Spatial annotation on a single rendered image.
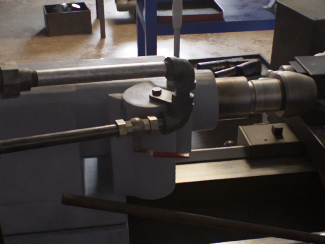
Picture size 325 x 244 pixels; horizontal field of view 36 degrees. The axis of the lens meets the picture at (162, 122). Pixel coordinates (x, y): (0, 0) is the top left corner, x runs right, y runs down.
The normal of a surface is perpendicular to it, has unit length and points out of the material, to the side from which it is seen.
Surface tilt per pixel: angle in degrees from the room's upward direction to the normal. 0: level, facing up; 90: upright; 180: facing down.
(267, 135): 0
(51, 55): 0
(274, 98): 76
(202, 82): 28
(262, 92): 53
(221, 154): 45
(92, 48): 0
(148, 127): 67
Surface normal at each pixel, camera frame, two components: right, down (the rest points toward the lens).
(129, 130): 0.38, 0.07
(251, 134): 0.00, -0.88
